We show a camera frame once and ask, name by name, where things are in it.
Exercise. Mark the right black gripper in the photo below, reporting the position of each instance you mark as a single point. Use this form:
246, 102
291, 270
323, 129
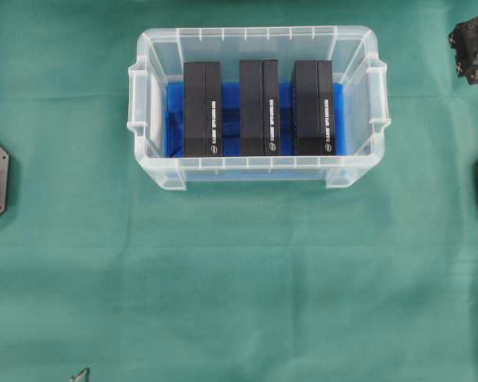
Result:
464, 40

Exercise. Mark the black camera box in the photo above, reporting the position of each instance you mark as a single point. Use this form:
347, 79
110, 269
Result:
313, 108
259, 108
202, 113

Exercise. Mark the clear plastic storage case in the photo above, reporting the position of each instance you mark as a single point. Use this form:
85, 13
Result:
353, 51

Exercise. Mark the blue liner sheet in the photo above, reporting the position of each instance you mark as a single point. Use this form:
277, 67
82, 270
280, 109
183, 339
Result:
230, 96

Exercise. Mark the green table cloth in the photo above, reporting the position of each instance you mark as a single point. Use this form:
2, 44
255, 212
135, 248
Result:
100, 268

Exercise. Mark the small metal bracket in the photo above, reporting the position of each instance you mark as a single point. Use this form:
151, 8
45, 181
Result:
82, 376

